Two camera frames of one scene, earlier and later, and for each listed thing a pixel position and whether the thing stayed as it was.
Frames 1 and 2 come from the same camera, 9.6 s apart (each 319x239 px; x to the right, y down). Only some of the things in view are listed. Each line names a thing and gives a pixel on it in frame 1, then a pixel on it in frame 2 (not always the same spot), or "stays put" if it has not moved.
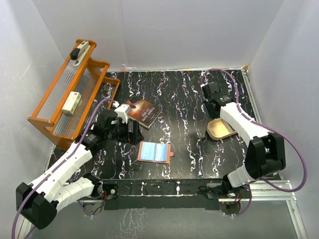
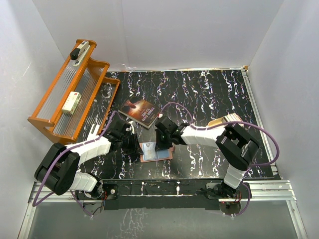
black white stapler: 78,54 stays put
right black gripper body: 212,114 -> 167,134
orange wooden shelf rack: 77,96 stays put
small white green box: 72,102 stays put
